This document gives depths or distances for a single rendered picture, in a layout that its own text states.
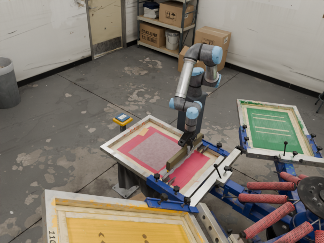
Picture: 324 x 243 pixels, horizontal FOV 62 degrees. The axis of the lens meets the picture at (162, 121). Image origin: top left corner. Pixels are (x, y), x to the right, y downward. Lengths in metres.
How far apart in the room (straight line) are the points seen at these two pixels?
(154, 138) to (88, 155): 1.46
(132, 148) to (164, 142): 0.26
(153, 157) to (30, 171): 1.84
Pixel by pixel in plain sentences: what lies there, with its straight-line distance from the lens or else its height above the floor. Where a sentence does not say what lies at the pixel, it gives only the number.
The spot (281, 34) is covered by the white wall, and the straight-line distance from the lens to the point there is 5.41.
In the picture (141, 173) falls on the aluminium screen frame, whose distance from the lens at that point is 1.91.
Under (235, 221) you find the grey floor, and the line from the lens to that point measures 3.01.
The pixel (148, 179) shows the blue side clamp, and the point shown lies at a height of 1.01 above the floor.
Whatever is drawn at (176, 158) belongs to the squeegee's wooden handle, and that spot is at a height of 1.14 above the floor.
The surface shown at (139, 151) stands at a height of 0.96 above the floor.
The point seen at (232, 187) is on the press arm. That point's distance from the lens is 1.86.
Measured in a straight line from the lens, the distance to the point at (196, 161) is 2.09.
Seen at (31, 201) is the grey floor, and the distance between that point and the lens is 3.22.
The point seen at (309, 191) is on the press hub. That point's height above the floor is 1.31.
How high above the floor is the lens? 2.40
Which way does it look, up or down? 36 degrees down
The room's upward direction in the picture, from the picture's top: 4 degrees clockwise
